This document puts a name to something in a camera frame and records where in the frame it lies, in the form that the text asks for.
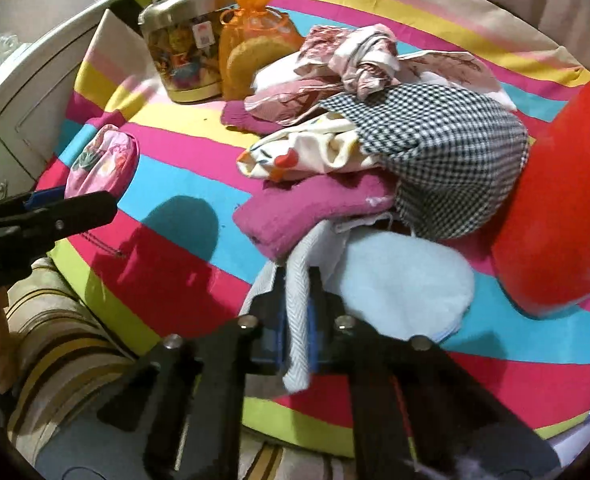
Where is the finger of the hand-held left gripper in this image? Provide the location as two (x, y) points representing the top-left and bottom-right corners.
(0, 186), (67, 227)
(19, 190), (119, 250)

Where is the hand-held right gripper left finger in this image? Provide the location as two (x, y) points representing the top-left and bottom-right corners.
(98, 287), (288, 480)

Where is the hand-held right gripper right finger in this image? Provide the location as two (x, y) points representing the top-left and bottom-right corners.
(305, 266), (563, 480)

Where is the pale blue woven cloth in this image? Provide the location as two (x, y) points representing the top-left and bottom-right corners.
(240, 220), (357, 394)

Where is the pink floral pouch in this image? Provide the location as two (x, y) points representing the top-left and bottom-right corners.
(64, 124), (140, 200)

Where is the white cabinet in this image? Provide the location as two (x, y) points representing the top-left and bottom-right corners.
(0, 0), (148, 211)

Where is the light blue fleece cloth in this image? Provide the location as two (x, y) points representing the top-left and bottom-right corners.
(320, 234), (476, 344)

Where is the person's striped clothing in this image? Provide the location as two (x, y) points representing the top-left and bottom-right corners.
(2, 257), (186, 467)

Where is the striped tablecloth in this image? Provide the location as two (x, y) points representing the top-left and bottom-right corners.
(35, 0), (590, 461)

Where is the magenta towel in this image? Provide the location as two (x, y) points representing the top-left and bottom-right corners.
(232, 172), (401, 264)

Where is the cream printed cloth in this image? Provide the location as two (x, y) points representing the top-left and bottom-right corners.
(236, 110), (392, 182)

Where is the glass jar with metal lid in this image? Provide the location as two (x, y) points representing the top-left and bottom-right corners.
(138, 0), (242, 105)

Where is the black white checked cloth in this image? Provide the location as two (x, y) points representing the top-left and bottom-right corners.
(320, 82), (530, 241)

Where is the orange mesh gift bag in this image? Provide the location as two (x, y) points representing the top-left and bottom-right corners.
(217, 0), (306, 102)

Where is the pink floral cloth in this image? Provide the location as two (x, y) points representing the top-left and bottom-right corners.
(245, 24), (518, 126)

